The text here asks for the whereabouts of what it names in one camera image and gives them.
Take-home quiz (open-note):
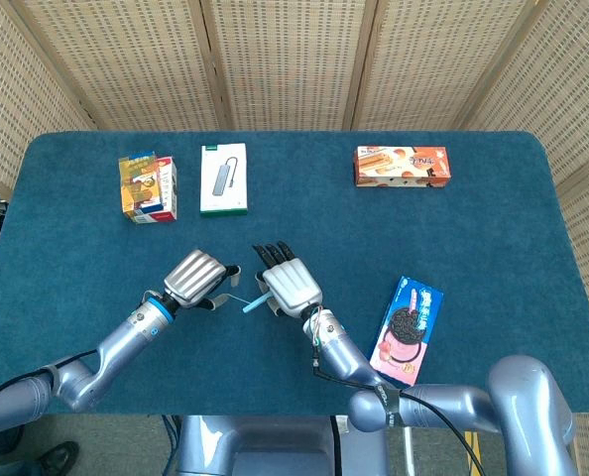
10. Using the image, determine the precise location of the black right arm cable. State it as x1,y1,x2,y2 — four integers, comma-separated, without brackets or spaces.
311,346,484,476

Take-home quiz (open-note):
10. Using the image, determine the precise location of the black shoe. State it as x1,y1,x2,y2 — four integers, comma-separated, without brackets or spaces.
35,439,81,476

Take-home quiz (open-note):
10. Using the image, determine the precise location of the black torso cable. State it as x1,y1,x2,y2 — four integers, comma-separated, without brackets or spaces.
328,415,344,476

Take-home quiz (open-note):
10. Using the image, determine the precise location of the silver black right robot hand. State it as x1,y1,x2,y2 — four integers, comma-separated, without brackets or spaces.
252,241,324,317

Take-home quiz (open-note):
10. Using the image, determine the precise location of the small light blue toothbrush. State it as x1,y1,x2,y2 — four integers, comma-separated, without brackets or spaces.
224,292,271,314

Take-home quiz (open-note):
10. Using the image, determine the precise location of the orange biscuit box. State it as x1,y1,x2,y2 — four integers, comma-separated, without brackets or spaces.
354,145,452,189

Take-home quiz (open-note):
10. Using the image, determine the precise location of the white USB hub box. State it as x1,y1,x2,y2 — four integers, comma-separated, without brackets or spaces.
199,143,250,217

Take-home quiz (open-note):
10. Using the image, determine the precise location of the white pole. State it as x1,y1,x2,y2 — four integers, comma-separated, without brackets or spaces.
402,428,417,476

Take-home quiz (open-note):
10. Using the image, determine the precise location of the blue table mat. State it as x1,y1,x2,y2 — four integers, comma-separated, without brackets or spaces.
0,130,589,417

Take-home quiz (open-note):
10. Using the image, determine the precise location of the blue pink Oreo box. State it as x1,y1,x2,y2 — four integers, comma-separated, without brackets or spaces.
368,275,445,388

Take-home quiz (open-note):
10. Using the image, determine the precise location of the blue-grey robot torso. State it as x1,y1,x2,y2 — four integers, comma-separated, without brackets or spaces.
175,414,390,476

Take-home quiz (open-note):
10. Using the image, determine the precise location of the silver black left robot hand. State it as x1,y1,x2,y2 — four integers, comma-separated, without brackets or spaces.
163,249,243,312

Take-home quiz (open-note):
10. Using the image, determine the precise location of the yellow red snack box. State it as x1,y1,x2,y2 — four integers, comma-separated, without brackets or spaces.
118,151,179,225

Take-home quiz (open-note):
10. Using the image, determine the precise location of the blue cable bundle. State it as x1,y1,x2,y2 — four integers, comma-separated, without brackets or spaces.
161,415,182,476

